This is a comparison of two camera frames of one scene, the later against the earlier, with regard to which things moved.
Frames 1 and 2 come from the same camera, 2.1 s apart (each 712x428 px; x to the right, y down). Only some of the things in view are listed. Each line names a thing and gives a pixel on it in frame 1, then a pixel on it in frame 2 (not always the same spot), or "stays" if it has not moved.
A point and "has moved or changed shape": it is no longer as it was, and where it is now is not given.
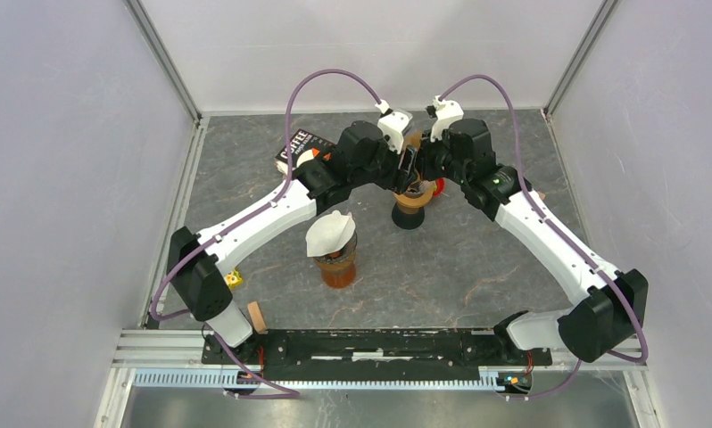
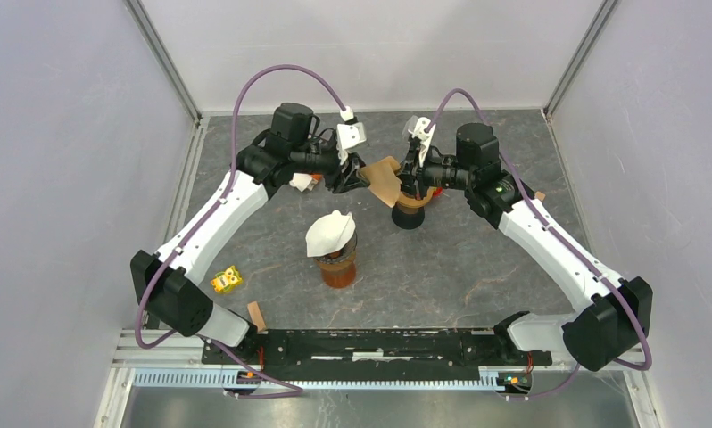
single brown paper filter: [414, 138] has moved or changed shape
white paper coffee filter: [328, 233] stays
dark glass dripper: [341, 255] stays
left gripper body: [387, 172] -> [336, 180]
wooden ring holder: [413, 201] stays
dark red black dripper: [407, 221] stays
